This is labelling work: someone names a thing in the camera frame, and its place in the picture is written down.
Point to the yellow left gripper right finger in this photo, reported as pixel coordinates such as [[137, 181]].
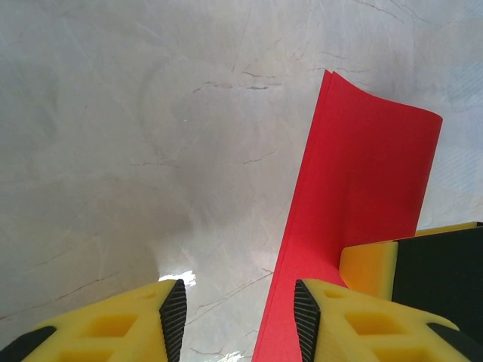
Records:
[[377, 332]]

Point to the red paper sheet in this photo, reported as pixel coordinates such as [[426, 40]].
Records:
[[358, 169]]

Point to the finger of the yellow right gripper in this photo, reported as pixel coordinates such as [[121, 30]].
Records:
[[370, 267], [449, 229]]

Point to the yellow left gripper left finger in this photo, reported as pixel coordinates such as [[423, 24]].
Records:
[[94, 332]]

